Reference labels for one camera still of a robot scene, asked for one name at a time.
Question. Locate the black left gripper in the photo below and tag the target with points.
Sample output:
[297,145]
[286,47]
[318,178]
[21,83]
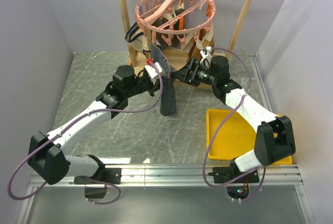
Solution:
[154,87]

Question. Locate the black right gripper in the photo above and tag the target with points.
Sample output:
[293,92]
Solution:
[184,74]

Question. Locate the navy striped underwear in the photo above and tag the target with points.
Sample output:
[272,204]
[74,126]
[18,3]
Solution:
[168,101]

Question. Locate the pink round clip hanger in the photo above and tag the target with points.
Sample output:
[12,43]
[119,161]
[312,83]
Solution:
[174,18]

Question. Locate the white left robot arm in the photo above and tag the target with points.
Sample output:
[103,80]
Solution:
[50,153]

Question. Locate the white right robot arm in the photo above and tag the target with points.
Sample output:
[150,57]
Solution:
[274,138]

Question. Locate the wooden hanger rack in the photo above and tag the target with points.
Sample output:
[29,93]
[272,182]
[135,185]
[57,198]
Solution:
[177,54]

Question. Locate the brown hanging garment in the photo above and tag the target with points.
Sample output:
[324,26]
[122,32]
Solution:
[202,39]

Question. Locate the yellow plastic tray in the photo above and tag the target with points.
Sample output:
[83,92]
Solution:
[231,136]

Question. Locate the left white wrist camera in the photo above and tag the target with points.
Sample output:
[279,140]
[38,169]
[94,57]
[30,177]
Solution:
[154,69]

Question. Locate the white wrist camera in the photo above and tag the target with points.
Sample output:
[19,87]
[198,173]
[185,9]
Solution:
[206,55]
[154,69]

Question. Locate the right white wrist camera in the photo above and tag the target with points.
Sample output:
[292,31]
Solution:
[206,55]

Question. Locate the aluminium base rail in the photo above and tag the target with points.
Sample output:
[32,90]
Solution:
[190,175]

